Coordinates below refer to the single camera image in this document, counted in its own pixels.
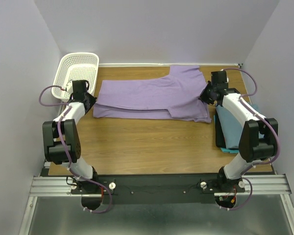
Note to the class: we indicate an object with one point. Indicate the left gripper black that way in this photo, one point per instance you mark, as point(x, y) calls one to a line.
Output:
point(89, 103)

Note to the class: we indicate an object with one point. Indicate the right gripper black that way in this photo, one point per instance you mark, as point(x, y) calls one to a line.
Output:
point(205, 95)

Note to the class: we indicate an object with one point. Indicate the purple t shirt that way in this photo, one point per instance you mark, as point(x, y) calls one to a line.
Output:
point(174, 96)

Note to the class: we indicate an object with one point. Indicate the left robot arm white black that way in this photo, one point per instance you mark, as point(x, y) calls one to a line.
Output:
point(60, 136)

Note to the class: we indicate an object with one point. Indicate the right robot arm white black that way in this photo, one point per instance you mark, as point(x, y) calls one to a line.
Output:
point(259, 143)

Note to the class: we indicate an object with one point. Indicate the white plastic laundry basket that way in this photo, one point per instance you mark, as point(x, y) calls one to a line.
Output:
point(73, 67)

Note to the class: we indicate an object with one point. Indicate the folded teal t shirt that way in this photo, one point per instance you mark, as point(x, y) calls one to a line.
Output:
point(231, 128)

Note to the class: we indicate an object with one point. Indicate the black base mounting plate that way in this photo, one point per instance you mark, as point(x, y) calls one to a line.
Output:
point(158, 189)

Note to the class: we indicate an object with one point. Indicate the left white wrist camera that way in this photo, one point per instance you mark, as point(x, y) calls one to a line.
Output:
point(68, 87)

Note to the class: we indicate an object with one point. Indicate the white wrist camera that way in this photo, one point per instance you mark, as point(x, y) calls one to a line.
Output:
point(68, 87)
point(227, 79)

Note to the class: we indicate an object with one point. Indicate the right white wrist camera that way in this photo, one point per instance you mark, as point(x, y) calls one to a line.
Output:
point(227, 79)

